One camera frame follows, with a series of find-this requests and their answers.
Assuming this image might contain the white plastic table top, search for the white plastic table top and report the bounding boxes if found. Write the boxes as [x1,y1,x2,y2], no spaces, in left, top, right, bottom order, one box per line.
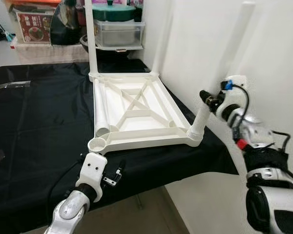
[87,72,205,155]

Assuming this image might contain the black table cloth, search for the black table cloth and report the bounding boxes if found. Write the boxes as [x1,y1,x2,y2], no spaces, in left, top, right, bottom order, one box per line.
[0,59,241,233]

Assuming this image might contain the clear plastic container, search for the clear plastic container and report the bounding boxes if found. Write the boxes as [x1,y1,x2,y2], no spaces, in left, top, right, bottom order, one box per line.
[93,19,147,50]

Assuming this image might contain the green pot with lid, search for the green pot with lid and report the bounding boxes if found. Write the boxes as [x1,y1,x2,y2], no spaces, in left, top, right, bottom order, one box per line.
[92,0,138,22]

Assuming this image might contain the black wok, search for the black wok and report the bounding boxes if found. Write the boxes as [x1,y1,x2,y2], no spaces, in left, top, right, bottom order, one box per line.
[80,35,128,57]

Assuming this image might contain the beige patterned cloth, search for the beige patterned cloth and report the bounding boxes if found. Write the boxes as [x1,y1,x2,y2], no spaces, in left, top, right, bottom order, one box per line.
[11,43,91,64]

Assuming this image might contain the clear tape strip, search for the clear tape strip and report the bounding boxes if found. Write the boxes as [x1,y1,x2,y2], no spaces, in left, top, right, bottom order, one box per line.
[0,80,31,92]

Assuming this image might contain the black plastic bag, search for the black plastic bag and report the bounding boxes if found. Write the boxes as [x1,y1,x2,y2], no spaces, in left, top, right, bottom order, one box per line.
[51,0,82,46]

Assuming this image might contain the red printed food box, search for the red printed food box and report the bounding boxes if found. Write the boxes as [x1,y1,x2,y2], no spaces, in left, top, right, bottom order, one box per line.
[15,12,53,44]

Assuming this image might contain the clear storage box orange lid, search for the clear storage box orange lid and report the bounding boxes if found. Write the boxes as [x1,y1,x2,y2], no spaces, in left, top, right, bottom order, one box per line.
[4,0,62,44]

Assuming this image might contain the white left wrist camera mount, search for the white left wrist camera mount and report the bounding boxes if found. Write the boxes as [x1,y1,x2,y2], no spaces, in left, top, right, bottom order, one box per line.
[76,153,108,201]

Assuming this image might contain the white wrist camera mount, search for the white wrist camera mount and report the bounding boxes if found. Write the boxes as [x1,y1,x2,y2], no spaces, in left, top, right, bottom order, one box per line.
[76,153,108,201]
[218,75,249,116]

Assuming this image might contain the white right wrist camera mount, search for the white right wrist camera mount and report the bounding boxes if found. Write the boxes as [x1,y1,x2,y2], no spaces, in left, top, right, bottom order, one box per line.
[218,75,249,116]

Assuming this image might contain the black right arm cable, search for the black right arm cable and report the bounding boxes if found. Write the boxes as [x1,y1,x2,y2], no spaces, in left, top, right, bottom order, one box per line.
[230,84,292,153]

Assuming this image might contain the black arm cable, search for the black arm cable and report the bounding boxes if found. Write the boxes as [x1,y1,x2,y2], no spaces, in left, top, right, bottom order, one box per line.
[48,155,86,217]
[230,84,292,153]

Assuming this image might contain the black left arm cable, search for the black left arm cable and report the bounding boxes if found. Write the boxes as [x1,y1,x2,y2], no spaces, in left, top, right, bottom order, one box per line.
[48,155,86,217]

